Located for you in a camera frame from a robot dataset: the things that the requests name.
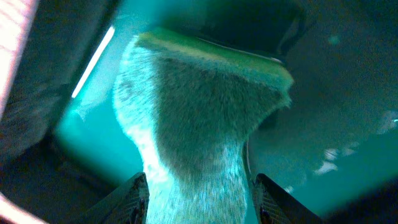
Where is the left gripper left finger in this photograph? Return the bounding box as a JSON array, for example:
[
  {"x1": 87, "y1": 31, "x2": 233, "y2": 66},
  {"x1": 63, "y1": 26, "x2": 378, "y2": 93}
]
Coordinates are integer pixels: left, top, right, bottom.
[{"x1": 77, "y1": 172, "x2": 150, "y2": 224}]

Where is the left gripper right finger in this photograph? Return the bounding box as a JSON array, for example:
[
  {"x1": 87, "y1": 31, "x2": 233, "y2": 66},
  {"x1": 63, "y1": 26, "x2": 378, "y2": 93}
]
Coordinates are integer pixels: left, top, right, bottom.
[{"x1": 251, "y1": 174, "x2": 323, "y2": 224}]

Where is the green scrub sponge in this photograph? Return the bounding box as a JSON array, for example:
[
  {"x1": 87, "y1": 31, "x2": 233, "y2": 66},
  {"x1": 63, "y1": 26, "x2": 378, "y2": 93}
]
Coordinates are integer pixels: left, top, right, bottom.
[{"x1": 113, "y1": 27, "x2": 294, "y2": 223}]

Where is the dark green rectangular tray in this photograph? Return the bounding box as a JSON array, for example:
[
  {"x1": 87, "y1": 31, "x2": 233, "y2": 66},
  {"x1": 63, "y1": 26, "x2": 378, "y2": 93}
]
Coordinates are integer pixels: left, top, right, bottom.
[{"x1": 1, "y1": 1, "x2": 397, "y2": 223}]

